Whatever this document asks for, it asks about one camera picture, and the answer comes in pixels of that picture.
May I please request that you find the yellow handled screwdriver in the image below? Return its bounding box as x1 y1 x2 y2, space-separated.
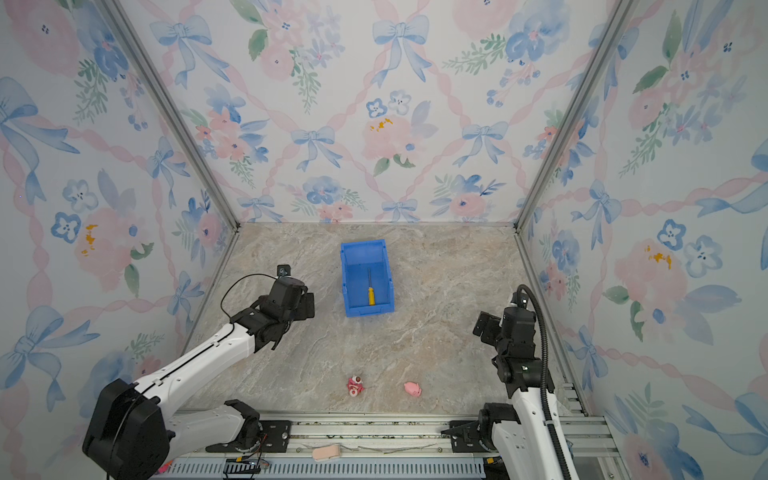
367 267 376 306

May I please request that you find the aluminium rail frame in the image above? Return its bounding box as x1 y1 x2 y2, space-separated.
156 387 630 479

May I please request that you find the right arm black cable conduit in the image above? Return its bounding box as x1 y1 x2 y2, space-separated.
515 283 571 480

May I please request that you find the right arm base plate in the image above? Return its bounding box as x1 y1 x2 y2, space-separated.
440 420 496 453

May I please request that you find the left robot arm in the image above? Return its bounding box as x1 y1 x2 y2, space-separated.
82 276 315 479

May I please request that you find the pink eraser block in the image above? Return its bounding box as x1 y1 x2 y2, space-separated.
312 444 341 462

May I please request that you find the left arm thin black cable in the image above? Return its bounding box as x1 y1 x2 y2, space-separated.
219 272 278 319

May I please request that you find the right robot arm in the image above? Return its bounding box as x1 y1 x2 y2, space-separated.
473 303 578 479

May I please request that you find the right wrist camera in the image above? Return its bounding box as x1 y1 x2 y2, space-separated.
510 290 529 309

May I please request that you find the pink pig toy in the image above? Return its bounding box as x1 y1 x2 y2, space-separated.
404 382 422 398

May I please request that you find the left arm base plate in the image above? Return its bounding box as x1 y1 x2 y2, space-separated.
205 420 292 454

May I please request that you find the red white small toy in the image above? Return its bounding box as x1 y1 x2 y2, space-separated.
347 376 364 397

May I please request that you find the blue plastic bin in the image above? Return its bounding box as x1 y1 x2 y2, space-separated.
340 239 395 317

